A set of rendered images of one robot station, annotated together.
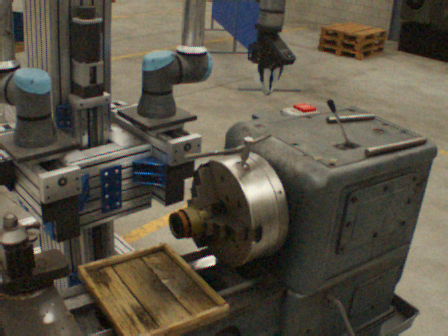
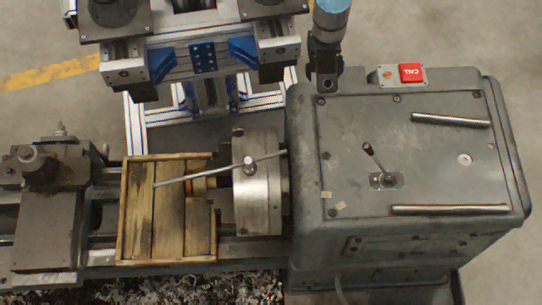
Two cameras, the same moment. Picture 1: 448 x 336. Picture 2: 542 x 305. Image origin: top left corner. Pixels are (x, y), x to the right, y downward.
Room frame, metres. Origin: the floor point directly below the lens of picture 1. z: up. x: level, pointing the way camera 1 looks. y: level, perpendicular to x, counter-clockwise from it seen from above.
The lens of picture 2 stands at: (0.85, -0.41, 2.55)
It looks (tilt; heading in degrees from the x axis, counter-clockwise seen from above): 65 degrees down; 32
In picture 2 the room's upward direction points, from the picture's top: 1 degrees clockwise
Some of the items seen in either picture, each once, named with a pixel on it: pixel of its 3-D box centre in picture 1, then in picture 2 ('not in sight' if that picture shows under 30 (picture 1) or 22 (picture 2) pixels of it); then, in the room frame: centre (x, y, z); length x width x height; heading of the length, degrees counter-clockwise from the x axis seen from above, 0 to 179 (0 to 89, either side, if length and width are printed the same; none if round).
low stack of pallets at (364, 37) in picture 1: (353, 39); not in sight; (9.38, -2.19, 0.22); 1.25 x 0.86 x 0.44; 144
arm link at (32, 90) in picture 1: (31, 91); not in sight; (1.55, 0.63, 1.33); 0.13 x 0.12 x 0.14; 65
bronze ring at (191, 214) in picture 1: (189, 222); (201, 182); (1.24, 0.08, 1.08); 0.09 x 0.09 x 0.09; 36
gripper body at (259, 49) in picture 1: (267, 45); (325, 44); (1.55, -0.10, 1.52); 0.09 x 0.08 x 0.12; 37
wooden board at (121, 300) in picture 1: (149, 291); (168, 207); (1.16, 0.18, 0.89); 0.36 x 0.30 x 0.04; 36
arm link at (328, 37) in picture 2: (270, 19); (328, 24); (1.54, -0.11, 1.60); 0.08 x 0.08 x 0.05
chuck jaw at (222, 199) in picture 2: (230, 228); (227, 210); (1.21, -0.03, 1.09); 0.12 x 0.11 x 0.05; 36
